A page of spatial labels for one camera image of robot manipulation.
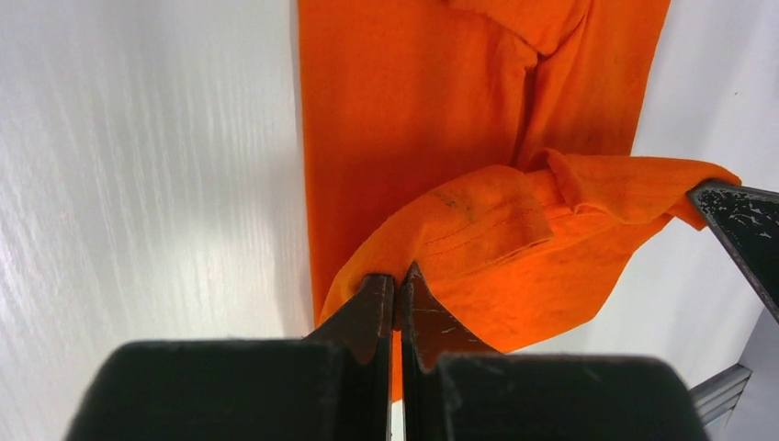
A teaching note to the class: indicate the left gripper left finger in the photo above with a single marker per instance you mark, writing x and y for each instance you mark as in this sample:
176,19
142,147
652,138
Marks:
333,384

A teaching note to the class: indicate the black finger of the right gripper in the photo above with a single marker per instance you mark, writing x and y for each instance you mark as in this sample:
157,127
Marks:
745,221

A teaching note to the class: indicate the orange t shirt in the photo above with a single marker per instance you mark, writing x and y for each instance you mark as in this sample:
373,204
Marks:
489,142

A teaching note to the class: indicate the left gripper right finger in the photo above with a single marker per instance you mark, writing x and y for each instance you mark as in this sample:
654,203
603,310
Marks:
457,387

